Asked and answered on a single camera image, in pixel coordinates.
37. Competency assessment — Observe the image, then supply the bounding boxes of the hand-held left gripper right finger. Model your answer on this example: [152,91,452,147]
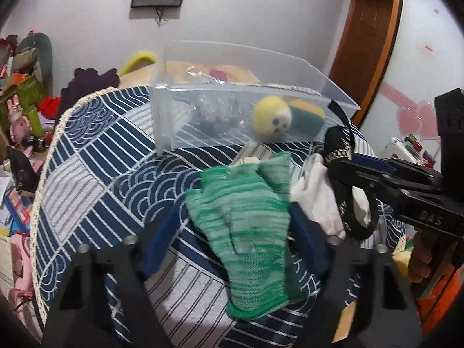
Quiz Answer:
[290,203,428,348]

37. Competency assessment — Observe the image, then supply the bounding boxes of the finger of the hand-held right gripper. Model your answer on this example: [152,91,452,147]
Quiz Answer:
[350,152,399,176]
[327,160,397,204]

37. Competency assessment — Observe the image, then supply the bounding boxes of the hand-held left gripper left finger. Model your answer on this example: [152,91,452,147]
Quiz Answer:
[41,200,189,348]

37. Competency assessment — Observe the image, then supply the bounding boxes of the black patterned band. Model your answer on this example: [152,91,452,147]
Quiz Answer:
[322,99,380,242]

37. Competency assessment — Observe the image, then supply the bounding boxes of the green knit glove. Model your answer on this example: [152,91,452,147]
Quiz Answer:
[186,152,309,321]

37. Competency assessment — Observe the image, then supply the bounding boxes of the clear plastic box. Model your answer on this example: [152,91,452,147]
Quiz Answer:
[150,41,362,155]

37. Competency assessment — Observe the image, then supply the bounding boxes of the person's right forearm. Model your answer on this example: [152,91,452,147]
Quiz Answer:
[415,266,464,336]

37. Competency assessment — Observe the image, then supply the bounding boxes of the person's right hand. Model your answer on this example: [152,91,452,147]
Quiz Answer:
[408,229,437,284]

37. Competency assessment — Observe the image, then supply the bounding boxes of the white box with bottles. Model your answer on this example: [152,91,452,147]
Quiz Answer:
[380,135,437,169]

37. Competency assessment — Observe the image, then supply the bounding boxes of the white cloth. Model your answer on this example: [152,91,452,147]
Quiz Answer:
[291,152,373,240]

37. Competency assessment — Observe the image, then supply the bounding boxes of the pink heart stickers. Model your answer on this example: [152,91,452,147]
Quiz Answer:
[396,101,442,143]

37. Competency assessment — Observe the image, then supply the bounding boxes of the green yellow sponge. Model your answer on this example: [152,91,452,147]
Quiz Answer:
[288,99,326,142]

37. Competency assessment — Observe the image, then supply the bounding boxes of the blue white patterned tablecloth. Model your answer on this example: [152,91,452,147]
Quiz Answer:
[31,85,408,348]

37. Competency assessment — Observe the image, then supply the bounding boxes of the yellow face ball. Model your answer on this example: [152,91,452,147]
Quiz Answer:
[253,95,293,143]

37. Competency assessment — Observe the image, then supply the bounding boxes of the grey fluffy scrubber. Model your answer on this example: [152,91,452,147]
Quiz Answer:
[190,92,242,135]

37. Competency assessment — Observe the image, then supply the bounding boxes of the dark purple cloth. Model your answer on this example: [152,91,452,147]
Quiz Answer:
[54,67,121,126]

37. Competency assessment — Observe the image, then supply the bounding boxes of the red cloth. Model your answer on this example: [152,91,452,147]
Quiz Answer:
[38,96,63,117]

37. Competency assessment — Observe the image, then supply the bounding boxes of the yellow curved toy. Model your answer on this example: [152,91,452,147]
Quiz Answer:
[121,51,159,77]

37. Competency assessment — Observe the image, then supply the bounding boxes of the pink rabbit toy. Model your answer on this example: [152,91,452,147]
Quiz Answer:
[6,95,34,143]

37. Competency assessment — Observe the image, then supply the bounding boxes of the green plush toy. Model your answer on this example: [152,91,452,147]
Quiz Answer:
[15,32,54,93]

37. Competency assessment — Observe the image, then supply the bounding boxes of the wooden door frame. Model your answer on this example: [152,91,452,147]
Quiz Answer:
[327,0,405,127]

